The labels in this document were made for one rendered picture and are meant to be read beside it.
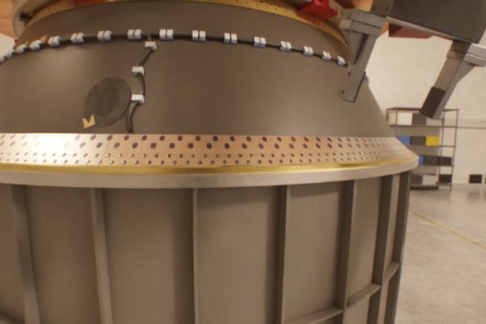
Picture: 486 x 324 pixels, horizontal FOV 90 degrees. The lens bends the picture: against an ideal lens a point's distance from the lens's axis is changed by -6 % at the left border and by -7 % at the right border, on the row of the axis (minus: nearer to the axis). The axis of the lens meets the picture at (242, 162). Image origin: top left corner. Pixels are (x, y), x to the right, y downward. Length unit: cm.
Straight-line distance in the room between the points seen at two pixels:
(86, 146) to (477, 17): 65
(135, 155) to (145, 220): 13
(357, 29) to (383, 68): 687
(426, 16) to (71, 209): 67
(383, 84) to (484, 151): 316
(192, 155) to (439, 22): 43
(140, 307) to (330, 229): 48
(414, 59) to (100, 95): 734
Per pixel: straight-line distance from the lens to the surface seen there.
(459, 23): 41
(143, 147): 56
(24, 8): 125
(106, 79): 71
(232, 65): 69
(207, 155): 53
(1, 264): 86
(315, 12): 103
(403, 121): 673
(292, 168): 55
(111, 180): 53
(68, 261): 69
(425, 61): 778
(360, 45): 36
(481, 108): 856
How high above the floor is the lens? 124
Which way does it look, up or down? 6 degrees down
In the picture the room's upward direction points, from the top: 1 degrees clockwise
